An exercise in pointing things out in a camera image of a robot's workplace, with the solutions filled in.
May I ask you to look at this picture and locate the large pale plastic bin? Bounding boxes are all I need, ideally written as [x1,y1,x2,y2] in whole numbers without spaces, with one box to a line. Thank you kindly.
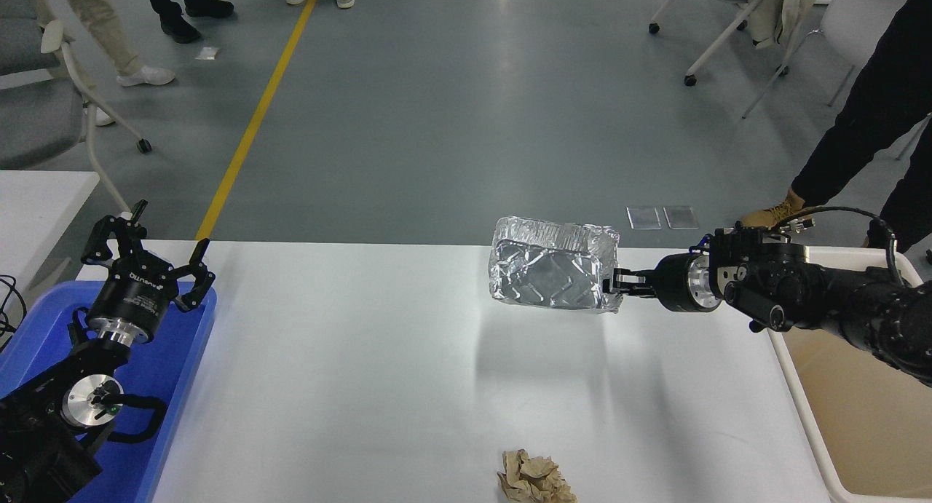
[768,245,932,503]

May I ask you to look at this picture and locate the blue plastic tray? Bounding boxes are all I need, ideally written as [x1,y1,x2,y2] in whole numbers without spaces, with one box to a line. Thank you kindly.
[0,281,218,503]

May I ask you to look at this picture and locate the black cable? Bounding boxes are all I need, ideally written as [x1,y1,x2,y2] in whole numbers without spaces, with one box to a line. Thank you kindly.
[0,274,28,351]

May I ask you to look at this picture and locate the beige coat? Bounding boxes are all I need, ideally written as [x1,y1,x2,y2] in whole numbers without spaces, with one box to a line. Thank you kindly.
[743,0,820,50]

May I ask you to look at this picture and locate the white shell chair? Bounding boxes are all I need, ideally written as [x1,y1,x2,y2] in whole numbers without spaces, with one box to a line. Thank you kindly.
[743,0,918,120]

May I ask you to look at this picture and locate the yellow floor tape line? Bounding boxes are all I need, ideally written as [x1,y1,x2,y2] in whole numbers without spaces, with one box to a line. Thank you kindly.
[194,0,325,243]

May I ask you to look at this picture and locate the white wheeled chair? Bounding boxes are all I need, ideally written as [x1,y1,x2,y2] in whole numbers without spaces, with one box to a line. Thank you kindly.
[649,0,791,87]

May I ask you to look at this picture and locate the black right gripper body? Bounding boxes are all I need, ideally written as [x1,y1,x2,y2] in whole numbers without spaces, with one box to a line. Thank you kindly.
[650,254,694,314]

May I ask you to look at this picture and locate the grey office chair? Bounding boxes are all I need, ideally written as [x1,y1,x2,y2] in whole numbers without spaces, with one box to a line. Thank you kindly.
[0,0,154,216]

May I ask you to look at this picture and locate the white side table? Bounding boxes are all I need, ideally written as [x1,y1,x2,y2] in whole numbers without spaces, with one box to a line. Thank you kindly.
[0,170,101,293]

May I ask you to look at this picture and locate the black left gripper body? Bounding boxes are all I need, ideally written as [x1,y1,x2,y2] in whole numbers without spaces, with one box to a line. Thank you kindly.
[87,267,181,344]

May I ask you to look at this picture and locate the crumpled tan paper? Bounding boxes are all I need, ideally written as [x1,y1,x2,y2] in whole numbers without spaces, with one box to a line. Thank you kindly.
[497,448,578,503]

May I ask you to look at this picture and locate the silver foil tray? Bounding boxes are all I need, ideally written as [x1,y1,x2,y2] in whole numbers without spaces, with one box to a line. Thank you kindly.
[489,216,620,314]

